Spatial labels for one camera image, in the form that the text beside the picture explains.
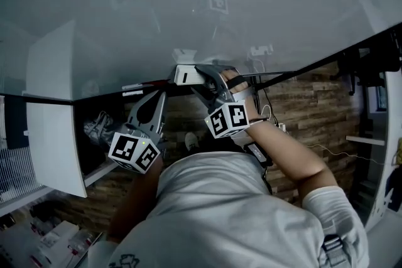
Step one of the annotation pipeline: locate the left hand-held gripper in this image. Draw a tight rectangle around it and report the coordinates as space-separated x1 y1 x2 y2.
107 89 168 174

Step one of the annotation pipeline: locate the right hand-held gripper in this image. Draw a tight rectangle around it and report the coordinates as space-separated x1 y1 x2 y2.
190 64 251 140

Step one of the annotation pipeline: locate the white whiteboard eraser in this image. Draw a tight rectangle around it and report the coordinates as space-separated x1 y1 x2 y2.
173 63 209 86

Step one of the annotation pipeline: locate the black-framed whiteboard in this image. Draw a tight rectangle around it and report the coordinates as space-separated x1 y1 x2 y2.
0 0 402 104

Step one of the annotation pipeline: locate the person's left forearm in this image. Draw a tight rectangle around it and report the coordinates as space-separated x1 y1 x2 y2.
107 155 164 245

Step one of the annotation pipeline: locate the person's right forearm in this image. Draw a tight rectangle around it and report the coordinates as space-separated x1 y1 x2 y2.
247 120 331 183

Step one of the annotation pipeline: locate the person's right hand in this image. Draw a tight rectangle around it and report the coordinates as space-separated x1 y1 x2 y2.
219 69 262 122

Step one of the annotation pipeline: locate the person's white shoe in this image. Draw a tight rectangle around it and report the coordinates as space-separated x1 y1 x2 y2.
184 131 200 155

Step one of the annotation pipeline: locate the grey crumpled bag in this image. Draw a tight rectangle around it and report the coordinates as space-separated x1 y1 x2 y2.
82 110 127 155

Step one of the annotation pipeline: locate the white shelf board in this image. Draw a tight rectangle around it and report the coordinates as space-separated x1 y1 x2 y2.
82 161 119 188

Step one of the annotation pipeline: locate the black wrist-mounted device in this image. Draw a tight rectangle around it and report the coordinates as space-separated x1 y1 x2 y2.
244 142 274 168

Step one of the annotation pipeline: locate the white cabinet panel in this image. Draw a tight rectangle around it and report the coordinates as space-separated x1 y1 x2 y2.
25 101 89 199

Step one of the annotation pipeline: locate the white T-shirt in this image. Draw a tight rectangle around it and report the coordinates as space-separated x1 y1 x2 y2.
87 151 371 268

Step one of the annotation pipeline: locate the white cardboard box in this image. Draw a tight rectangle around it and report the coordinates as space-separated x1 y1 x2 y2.
38 220 80 250

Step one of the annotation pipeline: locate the black office chair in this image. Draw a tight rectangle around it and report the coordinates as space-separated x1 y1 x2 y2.
336 31 402 95

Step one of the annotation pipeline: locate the grey desk shelf board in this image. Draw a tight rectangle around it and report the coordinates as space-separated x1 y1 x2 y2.
345 134 386 147

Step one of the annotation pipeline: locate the white desk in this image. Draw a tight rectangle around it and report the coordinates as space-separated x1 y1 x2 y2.
365 70 402 230

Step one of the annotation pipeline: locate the yellow object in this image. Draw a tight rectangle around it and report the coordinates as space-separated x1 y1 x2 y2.
394 137 402 166

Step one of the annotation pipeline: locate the black metal stand frame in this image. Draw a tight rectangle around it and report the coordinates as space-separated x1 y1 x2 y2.
241 70 298 92

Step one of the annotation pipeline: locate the white wire rack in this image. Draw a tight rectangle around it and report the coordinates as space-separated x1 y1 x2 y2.
0 95 45 205

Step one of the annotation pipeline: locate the thin white cable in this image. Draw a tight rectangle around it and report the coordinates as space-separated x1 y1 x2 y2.
305 142 386 166

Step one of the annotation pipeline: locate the grey chest strap buckle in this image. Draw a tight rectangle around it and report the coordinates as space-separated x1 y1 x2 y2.
319 233 353 268

